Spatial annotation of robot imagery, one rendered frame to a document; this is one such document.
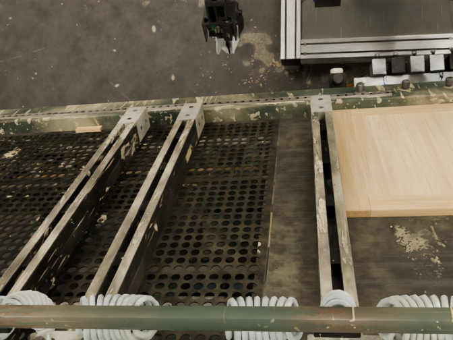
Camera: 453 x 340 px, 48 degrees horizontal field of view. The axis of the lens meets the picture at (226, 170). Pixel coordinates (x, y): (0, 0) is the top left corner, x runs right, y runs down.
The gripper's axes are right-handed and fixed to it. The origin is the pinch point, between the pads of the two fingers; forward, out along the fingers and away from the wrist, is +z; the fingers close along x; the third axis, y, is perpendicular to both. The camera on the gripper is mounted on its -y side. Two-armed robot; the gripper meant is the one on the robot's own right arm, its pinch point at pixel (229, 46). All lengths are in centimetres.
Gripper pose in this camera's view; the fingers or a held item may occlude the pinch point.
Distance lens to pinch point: 126.5
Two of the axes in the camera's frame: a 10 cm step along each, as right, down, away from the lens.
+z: 1.4, 5.3, 8.3
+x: 9.8, 0.1, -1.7
